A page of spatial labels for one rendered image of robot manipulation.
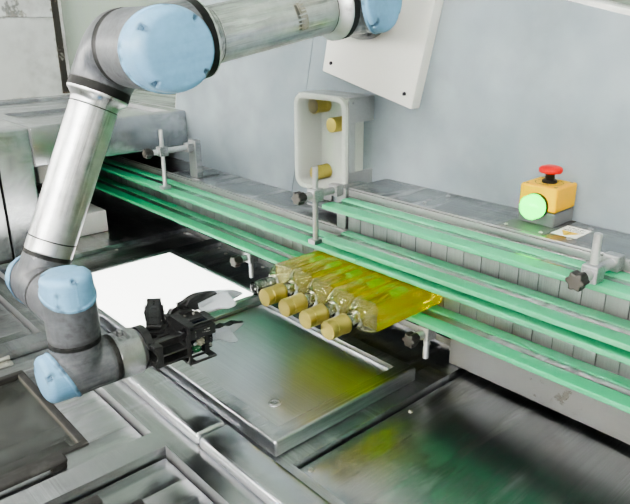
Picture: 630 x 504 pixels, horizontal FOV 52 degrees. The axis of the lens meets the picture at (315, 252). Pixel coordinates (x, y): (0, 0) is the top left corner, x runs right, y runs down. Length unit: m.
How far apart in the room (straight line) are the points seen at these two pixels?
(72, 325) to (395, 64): 0.83
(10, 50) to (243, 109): 3.09
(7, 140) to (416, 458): 1.35
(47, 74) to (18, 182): 2.97
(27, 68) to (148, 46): 3.93
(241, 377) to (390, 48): 0.73
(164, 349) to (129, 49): 0.46
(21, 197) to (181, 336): 0.99
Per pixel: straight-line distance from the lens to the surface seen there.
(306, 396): 1.16
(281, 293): 1.22
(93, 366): 1.01
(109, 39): 0.98
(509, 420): 1.21
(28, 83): 4.84
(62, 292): 0.96
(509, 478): 1.08
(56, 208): 1.06
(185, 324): 1.06
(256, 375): 1.23
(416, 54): 1.37
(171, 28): 0.93
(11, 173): 1.93
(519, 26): 1.27
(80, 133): 1.06
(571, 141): 1.22
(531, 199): 1.16
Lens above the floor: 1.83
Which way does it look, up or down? 39 degrees down
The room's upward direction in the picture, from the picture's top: 107 degrees counter-clockwise
